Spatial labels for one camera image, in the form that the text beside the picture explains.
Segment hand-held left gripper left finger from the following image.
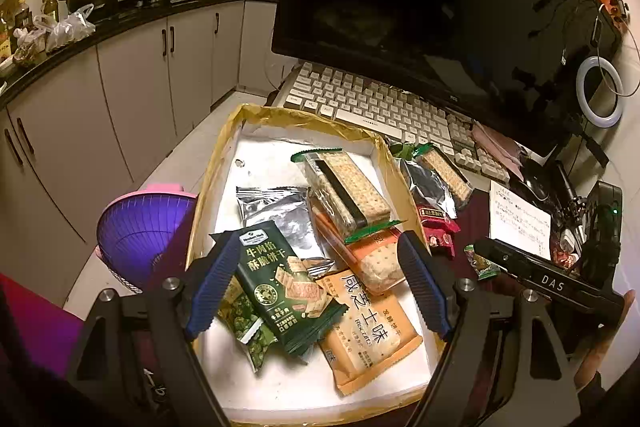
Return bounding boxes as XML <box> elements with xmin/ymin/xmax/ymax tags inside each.
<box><xmin>65</xmin><ymin>232</ymin><xmax>246</xmax><ymax>427</ymax></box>

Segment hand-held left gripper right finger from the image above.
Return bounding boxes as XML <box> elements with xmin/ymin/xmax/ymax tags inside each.
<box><xmin>397</xmin><ymin>231</ymin><xmax>581</xmax><ymax>427</ymax></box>

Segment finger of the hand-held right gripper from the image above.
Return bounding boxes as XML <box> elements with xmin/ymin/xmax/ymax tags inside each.
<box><xmin>472</xmin><ymin>237</ymin><xmax>526</xmax><ymax>280</ymax></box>

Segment small green snack packet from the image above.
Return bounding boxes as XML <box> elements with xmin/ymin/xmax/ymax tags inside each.
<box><xmin>464</xmin><ymin>244</ymin><xmax>501</xmax><ymax>282</ymax></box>

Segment orange clear cracker packet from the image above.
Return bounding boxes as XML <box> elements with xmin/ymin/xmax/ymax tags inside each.
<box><xmin>310</xmin><ymin>202</ymin><xmax>408</xmax><ymax>295</ymax></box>

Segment green pea snack packet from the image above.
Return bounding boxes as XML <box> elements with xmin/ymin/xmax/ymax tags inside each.
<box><xmin>216</xmin><ymin>274</ymin><xmax>278</xmax><ymax>375</ymax></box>

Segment dark green biscuit packet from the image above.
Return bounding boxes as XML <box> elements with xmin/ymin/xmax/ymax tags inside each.
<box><xmin>210</xmin><ymin>221</ymin><xmax>348</xmax><ymax>355</ymax></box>

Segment large orange biscuit packet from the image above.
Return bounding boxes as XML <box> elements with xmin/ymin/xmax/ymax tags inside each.
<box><xmin>315</xmin><ymin>269</ymin><xmax>425</xmax><ymax>397</ymax></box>

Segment silver foil packet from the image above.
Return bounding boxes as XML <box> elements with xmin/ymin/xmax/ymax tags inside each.
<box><xmin>397</xmin><ymin>157</ymin><xmax>458</xmax><ymax>220</ymax></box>
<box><xmin>236</xmin><ymin>185</ymin><xmax>336</xmax><ymax>278</ymax></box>

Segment clear sandwich cracker packet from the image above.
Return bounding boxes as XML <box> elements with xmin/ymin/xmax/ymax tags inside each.
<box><xmin>291</xmin><ymin>148</ymin><xmax>407</xmax><ymax>244</ymax></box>

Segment white foam box yellow tape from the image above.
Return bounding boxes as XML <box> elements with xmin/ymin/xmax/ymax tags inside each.
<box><xmin>187</xmin><ymin>103</ymin><xmax>448</xmax><ymax>425</ymax></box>

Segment person's right hand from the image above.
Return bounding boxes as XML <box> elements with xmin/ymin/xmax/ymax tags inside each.
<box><xmin>574</xmin><ymin>289</ymin><xmax>637</xmax><ymax>390</ymax></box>

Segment white notepad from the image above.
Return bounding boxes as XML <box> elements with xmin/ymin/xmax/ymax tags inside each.
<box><xmin>489</xmin><ymin>179</ymin><xmax>553</xmax><ymax>260</ymax></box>

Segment red snack packet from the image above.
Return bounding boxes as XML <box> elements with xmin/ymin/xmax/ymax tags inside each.
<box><xmin>416</xmin><ymin>206</ymin><xmax>460</xmax><ymax>258</ymax></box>

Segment purple mesh basket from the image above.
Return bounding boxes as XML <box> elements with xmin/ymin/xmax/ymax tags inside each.
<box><xmin>96</xmin><ymin>183</ymin><xmax>198</xmax><ymax>293</ymax></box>

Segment clear cracker packet green ends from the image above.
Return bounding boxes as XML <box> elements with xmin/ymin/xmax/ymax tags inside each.
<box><xmin>390</xmin><ymin>143</ymin><xmax>475</xmax><ymax>210</ymax></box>

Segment pink cloth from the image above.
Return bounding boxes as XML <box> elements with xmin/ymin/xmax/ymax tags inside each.
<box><xmin>472</xmin><ymin>122</ymin><xmax>526</xmax><ymax>168</ymax></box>

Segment white keyboard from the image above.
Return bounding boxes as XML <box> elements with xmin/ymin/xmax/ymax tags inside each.
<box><xmin>282</xmin><ymin>61</ymin><xmax>511</xmax><ymax>185</ymax></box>

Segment magenta cloth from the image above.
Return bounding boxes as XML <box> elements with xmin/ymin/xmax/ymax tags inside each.
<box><xmin>0</xmin><ymin>272</ymin><xmax>83</xmax><ymax>388</ymax></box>

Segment white kitchen cabinets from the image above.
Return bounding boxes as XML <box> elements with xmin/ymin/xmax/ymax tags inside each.
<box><xmin>0</xmin><ymin>0</ymin><xmax>281</xmax><ymax>308</ymax></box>

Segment black computer monitor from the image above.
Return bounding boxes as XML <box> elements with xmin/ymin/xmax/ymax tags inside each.
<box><xmin>271</xmin><ymin>0</ymin><xmax>623</xmax><ymax>158</ymax></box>

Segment clear plastic bag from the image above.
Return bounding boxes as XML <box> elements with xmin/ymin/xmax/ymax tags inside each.
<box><xmin>46</xmin><ymin>4</ymin><xmax>96</xmax><ymax>52</ymax></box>

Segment white ring light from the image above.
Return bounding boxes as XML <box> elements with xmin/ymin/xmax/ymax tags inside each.
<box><xmin>576</xmin><ymin>56</ymin><xmax>623</xmax><ymax>128</ymax></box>

